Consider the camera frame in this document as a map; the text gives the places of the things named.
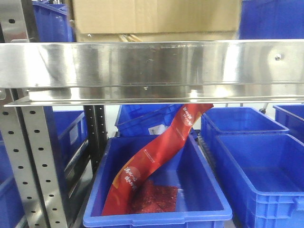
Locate large brown cardboard box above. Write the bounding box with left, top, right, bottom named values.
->
left=67, top=0, right=242, bottom=42

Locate stainless steel shelf rack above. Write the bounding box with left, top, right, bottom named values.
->
left=0, top=0, right=304, bottom=228

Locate tilted blue bin rear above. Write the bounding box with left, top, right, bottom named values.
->
left=115, top=104, right=183, bottom=137

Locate blue bin rear right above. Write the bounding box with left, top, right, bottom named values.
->
left=200, top=107, right=289, bottom=143

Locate red mesh bag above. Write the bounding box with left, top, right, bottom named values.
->
left=128, top=180, right=178, bottom=214

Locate blue bin left side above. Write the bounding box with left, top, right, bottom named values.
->
left=47, top=109, right=89, bottom=191

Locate red banner packaging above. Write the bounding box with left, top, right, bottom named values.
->
left=101, top=104, right=213, bottom=216

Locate blue bin front centre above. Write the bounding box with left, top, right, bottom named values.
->
left=83, top=135, right=232, bottom=228

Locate blue bin front right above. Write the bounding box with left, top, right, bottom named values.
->
left=212, top=134, right=304, bottom=228

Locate blue bin upper left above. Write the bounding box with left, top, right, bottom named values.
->
left=32, top=0, right=75, bottom=42

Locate blue bin far right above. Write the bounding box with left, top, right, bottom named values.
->
left=273, top=104, right=304, bottom=142

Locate blue bin upper right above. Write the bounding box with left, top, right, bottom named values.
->
left=239, top=0, right=304, bottom=39

